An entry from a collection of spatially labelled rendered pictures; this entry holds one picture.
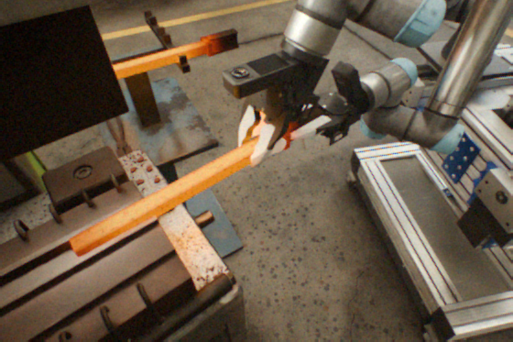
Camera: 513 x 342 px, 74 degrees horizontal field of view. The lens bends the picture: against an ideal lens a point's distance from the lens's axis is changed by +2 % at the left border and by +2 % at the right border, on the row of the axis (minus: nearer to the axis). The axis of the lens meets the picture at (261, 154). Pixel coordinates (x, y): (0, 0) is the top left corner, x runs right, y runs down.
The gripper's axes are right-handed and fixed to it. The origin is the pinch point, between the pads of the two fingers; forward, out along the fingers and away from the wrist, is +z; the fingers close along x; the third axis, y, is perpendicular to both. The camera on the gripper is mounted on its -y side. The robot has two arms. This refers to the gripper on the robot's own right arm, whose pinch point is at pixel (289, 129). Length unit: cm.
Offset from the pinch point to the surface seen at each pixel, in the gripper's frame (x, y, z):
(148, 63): 39.1, 1.8, 10.5
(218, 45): 37.8, 2.9, -8.1
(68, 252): 0.9, 1.5, 39.8
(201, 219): 0.5, 12.1, 20.2
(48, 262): 1.0, 1.5, 42.4
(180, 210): 2.5, 8.8, 22.9
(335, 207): 20, 101, -55
